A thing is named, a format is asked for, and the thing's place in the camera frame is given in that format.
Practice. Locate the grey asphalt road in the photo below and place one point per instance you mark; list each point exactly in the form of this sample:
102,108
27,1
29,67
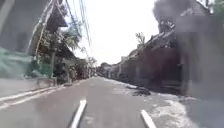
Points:
100,100

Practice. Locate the green trees and bushes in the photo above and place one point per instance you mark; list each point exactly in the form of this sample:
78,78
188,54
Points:
66,56

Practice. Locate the robot's own part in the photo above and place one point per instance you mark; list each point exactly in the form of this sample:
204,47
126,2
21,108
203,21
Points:
147,119
78,113

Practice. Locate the grey building with awning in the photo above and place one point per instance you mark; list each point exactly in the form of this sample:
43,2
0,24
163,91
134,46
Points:
23,36

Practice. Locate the pale concrete kerb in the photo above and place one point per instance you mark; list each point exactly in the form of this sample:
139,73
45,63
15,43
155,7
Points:
23,95

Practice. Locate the dark wall with roofs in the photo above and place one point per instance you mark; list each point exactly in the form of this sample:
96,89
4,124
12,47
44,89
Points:
166,60

